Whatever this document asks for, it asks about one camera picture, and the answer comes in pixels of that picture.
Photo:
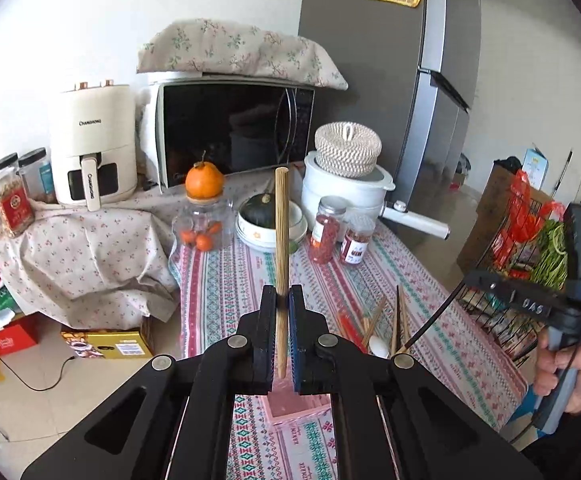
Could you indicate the wooden chopstick on table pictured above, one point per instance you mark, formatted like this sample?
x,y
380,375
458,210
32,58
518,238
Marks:
x,y
400,323

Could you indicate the grey refrigerator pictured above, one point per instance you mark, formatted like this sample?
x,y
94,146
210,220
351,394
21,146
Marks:
x,y
412,76

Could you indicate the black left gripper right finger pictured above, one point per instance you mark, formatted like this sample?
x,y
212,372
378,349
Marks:
x,y
323,362

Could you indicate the woven rope basket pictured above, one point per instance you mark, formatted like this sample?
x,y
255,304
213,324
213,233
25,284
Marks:
x,y
347,149

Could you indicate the pink plastic utensil basket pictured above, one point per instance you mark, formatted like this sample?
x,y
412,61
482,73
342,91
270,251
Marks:
x,y
282,404

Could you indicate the white ceramic bowl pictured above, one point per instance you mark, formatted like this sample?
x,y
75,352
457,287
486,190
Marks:
x,y
264,239

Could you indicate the large orange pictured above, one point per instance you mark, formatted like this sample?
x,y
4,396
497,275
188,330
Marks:
x,y
204,180

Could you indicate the patterned tablecloth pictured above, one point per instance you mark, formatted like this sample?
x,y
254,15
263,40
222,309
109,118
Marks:
x,y
455,350

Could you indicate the red snack bags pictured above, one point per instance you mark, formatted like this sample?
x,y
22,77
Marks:
x,y
513,249

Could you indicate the floral cloth cover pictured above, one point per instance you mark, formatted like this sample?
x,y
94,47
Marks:
x,y
111,268

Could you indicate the red chopsticks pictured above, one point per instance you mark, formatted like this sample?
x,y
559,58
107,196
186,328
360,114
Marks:
x,y
351,331

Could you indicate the labelled dried fruit jar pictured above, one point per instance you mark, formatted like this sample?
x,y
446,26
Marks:
x,y
360,229

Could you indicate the red box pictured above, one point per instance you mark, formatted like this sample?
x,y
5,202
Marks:
x,y
21,334

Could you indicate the white spoon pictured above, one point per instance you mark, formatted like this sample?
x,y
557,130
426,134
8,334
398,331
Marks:
x,y
378,347

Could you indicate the black lid jar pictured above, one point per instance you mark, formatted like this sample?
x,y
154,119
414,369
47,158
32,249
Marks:
x,y
36,171

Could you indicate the clear glass jar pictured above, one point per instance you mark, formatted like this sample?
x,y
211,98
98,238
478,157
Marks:
x,y
205,225

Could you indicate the green vegetables bundle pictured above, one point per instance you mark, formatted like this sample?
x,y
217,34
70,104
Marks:
x,y
551,268

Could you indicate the red label snack jar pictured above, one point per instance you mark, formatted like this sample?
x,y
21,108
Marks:
x,y
16,213

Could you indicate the cream air fryer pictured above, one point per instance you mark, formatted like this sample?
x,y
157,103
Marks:
x,y
93,152

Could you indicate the light wooden chopstick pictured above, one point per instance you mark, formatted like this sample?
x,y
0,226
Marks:
x,y
281,268

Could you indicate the white pot with handle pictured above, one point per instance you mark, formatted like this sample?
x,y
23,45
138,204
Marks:
x,y
367,195

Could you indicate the yellow cardboard box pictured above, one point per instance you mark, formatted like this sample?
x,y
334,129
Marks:
x,y
110,344

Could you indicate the dark green squash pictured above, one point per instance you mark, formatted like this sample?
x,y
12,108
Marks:
x,y
259,210

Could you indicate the floral cloth on microwave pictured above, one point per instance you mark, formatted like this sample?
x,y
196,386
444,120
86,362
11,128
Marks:
x,y
203,46

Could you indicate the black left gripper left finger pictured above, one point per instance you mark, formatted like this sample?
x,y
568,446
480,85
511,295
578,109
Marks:
x,y
244,362

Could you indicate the goji berry jar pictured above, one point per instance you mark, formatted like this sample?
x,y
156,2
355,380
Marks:
x,y
327,225

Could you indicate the black microwave oven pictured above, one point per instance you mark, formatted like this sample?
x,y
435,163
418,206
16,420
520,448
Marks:
x,y
238,124

